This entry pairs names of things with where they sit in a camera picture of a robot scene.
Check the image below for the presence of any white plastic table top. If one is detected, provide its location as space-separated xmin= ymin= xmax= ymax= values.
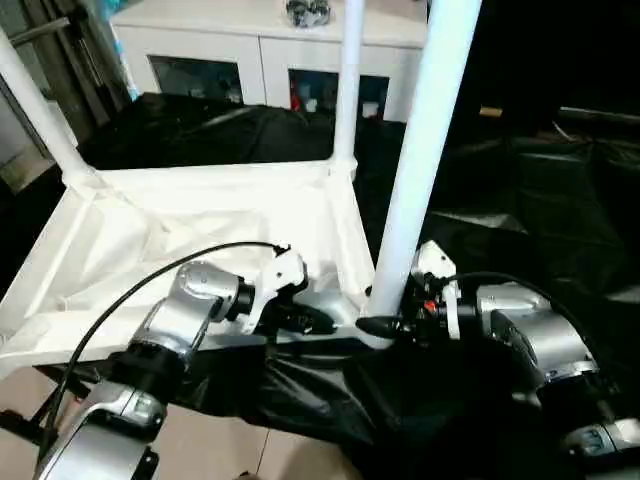
xmin=0 ymin=157 xmax=396 ymax=381

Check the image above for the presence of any black plastic mat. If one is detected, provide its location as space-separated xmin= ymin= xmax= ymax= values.
xmin=0 ymin=92 xmax=640 ymax=480

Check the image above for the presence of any dark horizontal bar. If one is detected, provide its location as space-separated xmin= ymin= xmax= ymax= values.
xmin=557 ymin=106 xmax=640 ymax=125

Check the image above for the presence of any white glass-door cabinet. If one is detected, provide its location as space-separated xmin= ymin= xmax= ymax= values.
xmin=110 ymin=0 xmax=431 ymax=122

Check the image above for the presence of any black fabric backdrop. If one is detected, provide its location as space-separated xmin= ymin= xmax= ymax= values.
xmin=424 ymin=0 xmax=640 ymax=146

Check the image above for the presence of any black bundle in clear bag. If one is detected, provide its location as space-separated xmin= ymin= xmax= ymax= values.
xmin=285 ymin=0 xmax=332 ymax=27

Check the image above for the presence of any teal printed plastic sheet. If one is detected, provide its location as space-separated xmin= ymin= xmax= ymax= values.
xmin=107 ymin=0 xmax=144 ymax=99

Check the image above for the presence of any grey metal tripod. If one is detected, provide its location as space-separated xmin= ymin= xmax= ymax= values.
xmin=0 ymin=0 xmax=126 ymax=166

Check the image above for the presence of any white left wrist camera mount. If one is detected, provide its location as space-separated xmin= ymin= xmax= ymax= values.
xmin=242 ymin=246 xmax=310 ymax=336

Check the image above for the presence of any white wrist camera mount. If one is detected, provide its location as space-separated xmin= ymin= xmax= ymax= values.
xmin=242 ymin=246 xmax=310 ymax=336
xmin=409 ymin=240 xmax=462 ymax=341

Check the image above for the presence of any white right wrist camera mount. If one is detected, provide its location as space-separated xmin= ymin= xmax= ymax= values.
xmin=409 ymin=240 xmax=462 ymax=341

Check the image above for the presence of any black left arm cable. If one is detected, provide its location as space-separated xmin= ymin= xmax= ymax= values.
xmin=39 ymin=241 xmax=293 ymax=464

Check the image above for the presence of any black folding table frame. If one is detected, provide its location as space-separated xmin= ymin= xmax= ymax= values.
xmin=0 ymin=367 xmax=99 ymax=446

